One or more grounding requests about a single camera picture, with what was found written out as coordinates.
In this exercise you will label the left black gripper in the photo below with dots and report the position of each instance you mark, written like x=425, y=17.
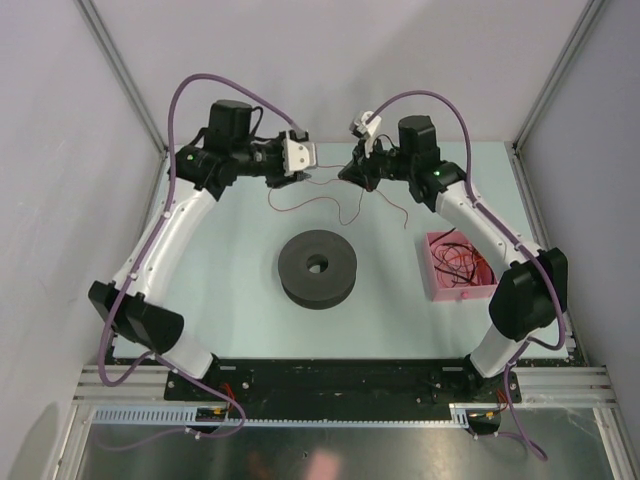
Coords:
x=281, y=180

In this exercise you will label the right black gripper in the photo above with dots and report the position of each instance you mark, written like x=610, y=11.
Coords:
x=360, y=169

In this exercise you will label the black cable spool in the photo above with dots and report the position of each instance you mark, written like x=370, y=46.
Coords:
x=317, y=269

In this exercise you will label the pink plastic box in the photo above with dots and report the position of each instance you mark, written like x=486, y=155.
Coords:
x=455, y=269

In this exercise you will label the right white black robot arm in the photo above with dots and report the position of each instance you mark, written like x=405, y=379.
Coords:
x=532, y=282

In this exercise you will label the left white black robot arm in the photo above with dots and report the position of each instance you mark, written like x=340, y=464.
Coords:
x=132, y=303

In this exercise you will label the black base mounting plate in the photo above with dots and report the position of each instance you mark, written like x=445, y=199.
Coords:
x=344, y=391

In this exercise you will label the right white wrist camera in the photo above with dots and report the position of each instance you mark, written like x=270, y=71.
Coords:
x=365, y=126

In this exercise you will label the right aluminium frame post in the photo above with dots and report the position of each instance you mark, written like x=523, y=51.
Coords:
x=577, y=39

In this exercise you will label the aluminium frame post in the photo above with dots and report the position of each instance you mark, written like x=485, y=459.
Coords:
x=577, y=39
x=116, y=63

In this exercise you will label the left aluminium frame post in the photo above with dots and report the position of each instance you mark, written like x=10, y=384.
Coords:
x=116, y=63

